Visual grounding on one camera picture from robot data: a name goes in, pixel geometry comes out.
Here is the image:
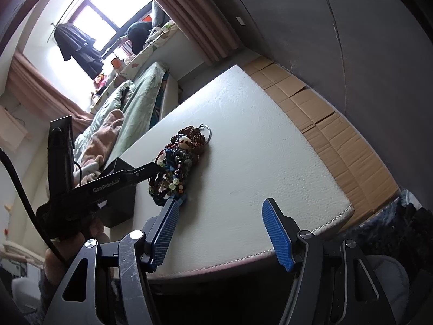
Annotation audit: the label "left pink curtain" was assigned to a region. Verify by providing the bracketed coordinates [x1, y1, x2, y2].
[6, 51, 93, 135]

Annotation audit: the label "black bag on sill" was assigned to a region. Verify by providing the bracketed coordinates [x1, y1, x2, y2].
[126, 21, 153, 55]

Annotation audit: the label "pink fleece blanket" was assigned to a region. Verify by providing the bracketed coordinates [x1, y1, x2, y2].
[73, 109, 124, 186]

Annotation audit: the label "silver key ring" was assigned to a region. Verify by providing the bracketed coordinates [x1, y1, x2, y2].
[198, 123, 214, 143]

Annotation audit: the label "white wall switch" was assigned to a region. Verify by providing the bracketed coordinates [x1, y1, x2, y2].
[236, 16, 246, 27]

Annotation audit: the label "white leather ottoman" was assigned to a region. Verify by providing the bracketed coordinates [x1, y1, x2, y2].
[122, 66, 354, 280]

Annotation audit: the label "green stone bead necklace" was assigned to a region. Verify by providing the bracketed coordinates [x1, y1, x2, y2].
[147, 141, 201, 207]

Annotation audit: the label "black square jewelry box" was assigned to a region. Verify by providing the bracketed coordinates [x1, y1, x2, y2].
[97, 158, 136, 228]

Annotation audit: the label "dark hanging garment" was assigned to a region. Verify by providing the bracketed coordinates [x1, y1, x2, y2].
[54, 23, 103, 79]

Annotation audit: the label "blue flower bead bracelet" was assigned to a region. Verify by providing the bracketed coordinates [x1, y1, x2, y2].
[165, 182, 189, 207]

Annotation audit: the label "bed with green sheet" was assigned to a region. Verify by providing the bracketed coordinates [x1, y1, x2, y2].
[72, 61, 180, 177]

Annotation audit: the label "beige hanging towel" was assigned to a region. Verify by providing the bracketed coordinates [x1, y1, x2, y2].
[0, 106, 29, 152]

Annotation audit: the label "floral window seat cushion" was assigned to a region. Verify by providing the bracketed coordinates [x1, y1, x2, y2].
[90, 20, 179, 115]

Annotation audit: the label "pink curtain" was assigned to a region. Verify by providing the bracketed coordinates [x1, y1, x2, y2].
[156, 0, 241, 65]
[6, 51, 93, 135]

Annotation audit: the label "flattened cardboard sheets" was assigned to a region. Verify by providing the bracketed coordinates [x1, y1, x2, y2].
[241, 56, 399, 229]

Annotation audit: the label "right pink curtain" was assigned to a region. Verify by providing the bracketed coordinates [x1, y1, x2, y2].
[156, 0, 241, 65]

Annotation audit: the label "green floral duvet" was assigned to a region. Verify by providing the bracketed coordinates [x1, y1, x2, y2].
[73, 80, 136, 161]

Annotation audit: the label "window with dark frame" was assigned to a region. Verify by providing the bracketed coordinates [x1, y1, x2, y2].
[69, 0, 153, 54]

